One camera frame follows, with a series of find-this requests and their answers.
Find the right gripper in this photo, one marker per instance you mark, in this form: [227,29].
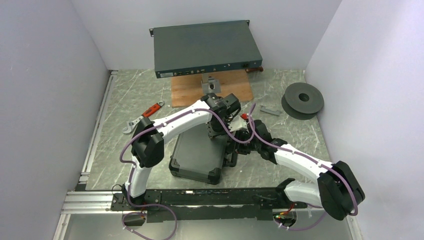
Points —
[239,149]

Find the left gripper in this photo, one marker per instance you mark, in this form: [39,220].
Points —
[211,134]

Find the black poker set case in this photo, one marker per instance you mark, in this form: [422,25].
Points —
[198,157]

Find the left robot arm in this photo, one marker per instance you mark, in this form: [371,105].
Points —
[147,146]

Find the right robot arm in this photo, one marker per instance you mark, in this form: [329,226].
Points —
[331,186]

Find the small grey metal plate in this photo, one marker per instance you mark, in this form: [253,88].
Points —
[269,111]

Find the wooden board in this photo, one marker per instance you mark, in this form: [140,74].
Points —
[185,90]

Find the silver metal stand bracket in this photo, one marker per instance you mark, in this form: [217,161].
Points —
[210,84]

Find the black cable spool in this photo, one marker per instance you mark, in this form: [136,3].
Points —
[302,101]

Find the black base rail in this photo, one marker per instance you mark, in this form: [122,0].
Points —
[208,204]

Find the grey rack network switch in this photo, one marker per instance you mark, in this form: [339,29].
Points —
[190,49]

